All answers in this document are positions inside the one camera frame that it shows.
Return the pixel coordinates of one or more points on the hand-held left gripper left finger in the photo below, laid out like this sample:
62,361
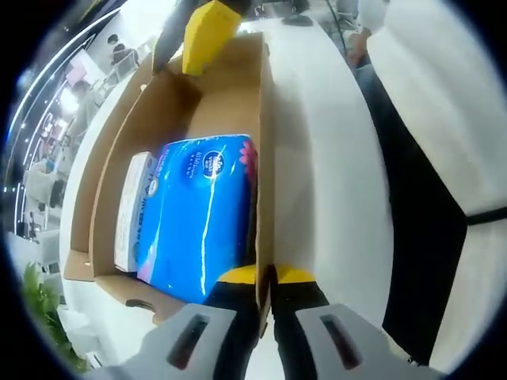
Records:
229,301

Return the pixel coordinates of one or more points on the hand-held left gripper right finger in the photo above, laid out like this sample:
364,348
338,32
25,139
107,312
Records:
297,301

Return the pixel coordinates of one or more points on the brown cardboard shoe box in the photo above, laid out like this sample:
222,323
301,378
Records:
222,118

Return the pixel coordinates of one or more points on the soft blue tissue pack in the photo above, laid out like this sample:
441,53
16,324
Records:
198,206

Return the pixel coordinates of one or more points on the white medicine box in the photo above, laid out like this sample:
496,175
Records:
130,206

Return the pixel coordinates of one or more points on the pink computer monitor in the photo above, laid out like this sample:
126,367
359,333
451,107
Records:
75,73

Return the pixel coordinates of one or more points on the green potted plant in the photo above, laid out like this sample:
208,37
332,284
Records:
43,316

